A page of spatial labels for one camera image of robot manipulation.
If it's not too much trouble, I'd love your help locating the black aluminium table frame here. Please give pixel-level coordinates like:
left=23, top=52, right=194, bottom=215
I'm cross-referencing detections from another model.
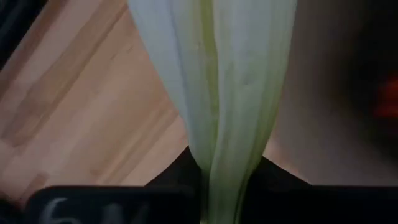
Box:
left=0, top=0, right=47, bottom=71

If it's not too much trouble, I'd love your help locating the dark woven wire basket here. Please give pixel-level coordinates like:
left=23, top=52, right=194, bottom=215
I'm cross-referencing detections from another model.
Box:
left=326, top=0, right=398, bottom=162

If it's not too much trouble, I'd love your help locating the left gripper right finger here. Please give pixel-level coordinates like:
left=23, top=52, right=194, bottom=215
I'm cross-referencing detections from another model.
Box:
left=244, top=155, right=398, bottom=224

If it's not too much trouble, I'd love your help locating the green white celery bunch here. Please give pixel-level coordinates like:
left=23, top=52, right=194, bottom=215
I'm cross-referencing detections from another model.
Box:
left=127, top=0, right=299, bottom=224

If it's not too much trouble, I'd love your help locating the red and yellow mango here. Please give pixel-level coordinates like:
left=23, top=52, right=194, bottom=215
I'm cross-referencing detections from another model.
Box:
left=374, top=74, right=398, bottom=119

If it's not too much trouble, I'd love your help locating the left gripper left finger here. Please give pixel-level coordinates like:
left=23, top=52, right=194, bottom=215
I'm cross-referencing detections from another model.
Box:
left=24, top=146, right=203, bottom=224

